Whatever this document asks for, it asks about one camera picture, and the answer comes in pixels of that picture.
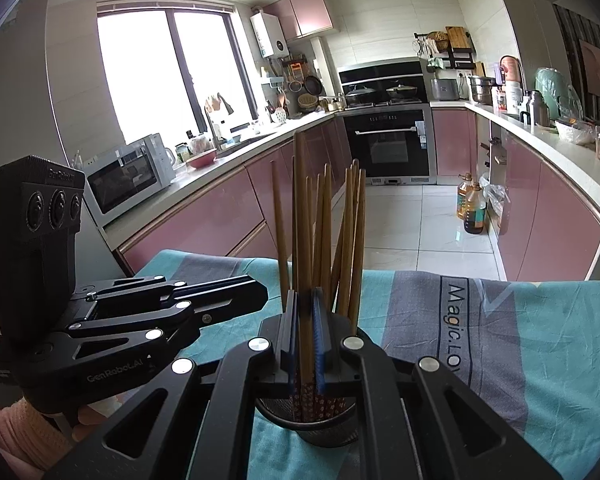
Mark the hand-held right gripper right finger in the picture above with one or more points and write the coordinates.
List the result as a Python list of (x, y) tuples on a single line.
[(321, 350)]

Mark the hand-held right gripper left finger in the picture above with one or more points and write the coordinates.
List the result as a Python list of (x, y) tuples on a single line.
[(293, 350)]

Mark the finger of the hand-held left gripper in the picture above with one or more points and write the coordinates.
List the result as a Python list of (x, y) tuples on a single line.
[(230, 292), (170, 322)]

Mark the black mesh utensil holder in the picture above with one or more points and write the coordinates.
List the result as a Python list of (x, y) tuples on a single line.
[(325, 430)]

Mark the bunch of bamboo chopsticks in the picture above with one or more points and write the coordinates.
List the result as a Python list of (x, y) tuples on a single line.
[(352, 260)]

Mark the person's left forearm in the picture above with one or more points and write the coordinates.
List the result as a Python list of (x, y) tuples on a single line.
[(20, 430)]

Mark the person's left hand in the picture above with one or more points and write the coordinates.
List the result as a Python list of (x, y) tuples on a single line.
[(92, 417)]

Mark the pink base cabinets by window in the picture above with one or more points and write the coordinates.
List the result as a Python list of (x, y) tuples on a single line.
[(205, 210)]

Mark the silver microwave oven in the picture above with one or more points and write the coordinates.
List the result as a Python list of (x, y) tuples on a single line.
[(125, 185)]

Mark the pink bowl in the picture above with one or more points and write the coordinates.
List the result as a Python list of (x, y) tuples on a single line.
[(201, 159)]

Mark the sink faucet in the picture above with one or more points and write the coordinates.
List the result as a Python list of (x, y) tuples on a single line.
[(213, 130)]

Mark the teal and grey tablecloth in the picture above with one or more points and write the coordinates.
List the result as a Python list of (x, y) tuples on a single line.
[(530, 360)]

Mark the kitchen window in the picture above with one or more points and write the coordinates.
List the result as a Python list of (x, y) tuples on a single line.
[(145, 80)]

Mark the built-in black oven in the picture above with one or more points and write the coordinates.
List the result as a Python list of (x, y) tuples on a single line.
[(385, 145)]

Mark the hanging frying pan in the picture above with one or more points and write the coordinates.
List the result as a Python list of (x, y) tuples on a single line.
[(313, 85)]

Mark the plastic bag on floor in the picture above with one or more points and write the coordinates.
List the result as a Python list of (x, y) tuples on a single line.
[(497, 200)]

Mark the black wok with lid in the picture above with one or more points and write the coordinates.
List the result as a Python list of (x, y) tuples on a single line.
[(361, 95)]

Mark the dark pot with lid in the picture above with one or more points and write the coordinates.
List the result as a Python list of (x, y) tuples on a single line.
[(401, 92)]

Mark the black range hood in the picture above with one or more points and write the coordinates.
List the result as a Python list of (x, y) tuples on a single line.
[(380, 72)]

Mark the pink base cabinets by fridge side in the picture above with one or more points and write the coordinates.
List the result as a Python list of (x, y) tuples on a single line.
[(555, 210)]

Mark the stainless steel pot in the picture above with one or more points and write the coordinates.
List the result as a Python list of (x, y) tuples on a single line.
[(481, 90)]

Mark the steel flask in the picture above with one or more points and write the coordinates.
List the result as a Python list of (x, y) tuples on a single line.
[(538, 110)]

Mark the red thermos jug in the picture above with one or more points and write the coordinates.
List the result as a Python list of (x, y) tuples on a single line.
[(511, 72)]

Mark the green appliance under plastic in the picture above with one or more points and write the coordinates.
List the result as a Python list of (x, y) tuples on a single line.
[(555, 92)]

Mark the white wall water heater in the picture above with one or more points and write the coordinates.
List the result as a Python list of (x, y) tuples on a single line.
[(270, 35)]

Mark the pink wall cabinet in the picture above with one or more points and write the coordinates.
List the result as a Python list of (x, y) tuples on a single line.
[(305, 12)]

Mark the black wall rack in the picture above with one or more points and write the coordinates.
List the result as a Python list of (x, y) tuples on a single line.
[(455, 55)]

